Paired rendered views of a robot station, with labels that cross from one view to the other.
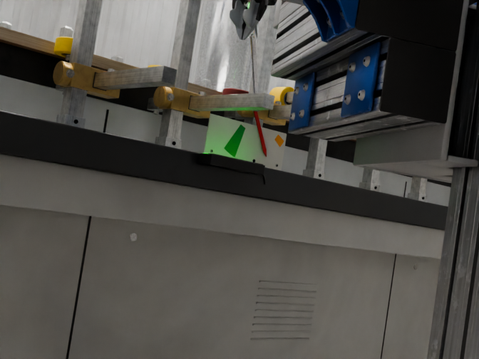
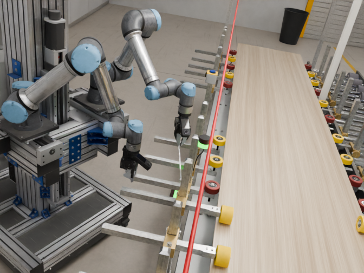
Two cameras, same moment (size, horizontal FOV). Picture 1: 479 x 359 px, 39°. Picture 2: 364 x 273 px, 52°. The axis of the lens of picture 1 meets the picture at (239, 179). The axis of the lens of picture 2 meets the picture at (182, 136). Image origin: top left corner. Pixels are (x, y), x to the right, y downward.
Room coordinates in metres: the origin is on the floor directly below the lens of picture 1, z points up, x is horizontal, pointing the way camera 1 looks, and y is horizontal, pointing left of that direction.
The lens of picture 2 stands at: (2.84, -1.21, 2.06)
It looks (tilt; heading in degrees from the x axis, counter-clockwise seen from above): 30 degrees down; 135
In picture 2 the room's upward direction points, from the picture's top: 10 degrees clockwise
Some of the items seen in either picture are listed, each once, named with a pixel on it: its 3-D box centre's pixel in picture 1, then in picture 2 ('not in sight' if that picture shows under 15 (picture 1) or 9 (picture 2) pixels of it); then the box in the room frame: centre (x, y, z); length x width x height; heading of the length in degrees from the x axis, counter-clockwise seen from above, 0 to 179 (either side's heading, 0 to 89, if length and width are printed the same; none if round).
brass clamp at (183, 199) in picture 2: not in sight; (181, 201); (1.92, -0.22, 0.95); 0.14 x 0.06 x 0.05; 130
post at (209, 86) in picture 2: not in sight; (205, 111); (1.25, 0.57, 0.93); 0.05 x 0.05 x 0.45; 40
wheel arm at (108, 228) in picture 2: not in sight; (162, 240); (2.07, -0.45, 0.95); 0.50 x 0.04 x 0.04; 40
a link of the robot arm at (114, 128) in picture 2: not in sight; (114, 128); (1.47, -0.31, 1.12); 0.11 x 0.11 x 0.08; 55
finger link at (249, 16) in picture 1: (247, 18); (177, 137); (1.56, 0.04, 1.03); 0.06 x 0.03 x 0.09; 151
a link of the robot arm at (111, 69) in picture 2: not in sight; (101, 73); (1.00, -0.12, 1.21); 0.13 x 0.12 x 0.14; 94
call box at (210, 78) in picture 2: not in sight; (211, 77); (1.25, 0.57, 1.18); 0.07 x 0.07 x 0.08; 40
